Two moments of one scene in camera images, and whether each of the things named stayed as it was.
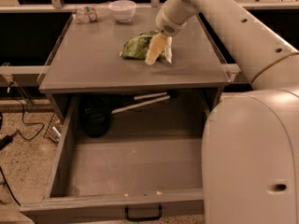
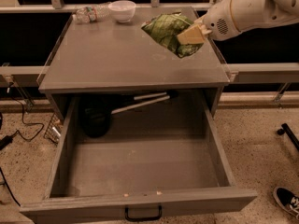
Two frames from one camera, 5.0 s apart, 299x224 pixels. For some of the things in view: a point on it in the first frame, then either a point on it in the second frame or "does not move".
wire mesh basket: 53,129 does not move
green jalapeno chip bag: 138,47 to 166,28
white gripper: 167,22 to 219,20
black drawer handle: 143,218 does not move
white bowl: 123,10 does not move
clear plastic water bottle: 92,12 does not move
